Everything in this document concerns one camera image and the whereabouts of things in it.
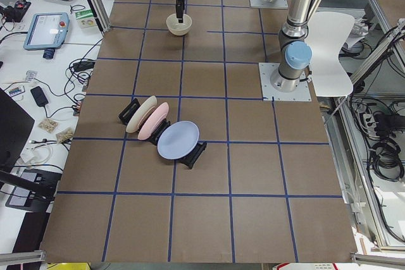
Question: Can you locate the white plastic chair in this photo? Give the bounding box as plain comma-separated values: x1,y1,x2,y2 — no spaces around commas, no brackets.
305,11,354,97

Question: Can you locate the pink plate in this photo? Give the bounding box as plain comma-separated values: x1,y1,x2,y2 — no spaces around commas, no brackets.
137,102,169,140

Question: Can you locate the cream plate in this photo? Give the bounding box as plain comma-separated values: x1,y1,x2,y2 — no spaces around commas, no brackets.
126,95,157,133

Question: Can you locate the blue teach pendant near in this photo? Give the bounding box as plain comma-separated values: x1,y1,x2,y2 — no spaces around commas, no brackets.
23,12,70,51

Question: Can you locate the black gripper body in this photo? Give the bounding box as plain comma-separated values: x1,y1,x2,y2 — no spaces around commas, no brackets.
175,0,185,19

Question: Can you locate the black phone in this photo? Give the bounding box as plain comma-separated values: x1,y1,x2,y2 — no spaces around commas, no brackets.
30,86,49,107

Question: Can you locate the green white carton box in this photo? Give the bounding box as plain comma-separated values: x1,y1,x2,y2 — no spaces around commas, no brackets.
75,9,97,28

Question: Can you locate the black dish rack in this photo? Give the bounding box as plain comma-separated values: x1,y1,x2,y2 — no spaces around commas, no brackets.
118,99,207,169

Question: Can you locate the white ceramic bowl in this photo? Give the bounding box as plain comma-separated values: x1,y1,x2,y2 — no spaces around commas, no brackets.
166,13,192,36

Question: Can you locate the blue plate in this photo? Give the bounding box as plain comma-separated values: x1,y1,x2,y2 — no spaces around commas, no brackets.
158,121,199,160

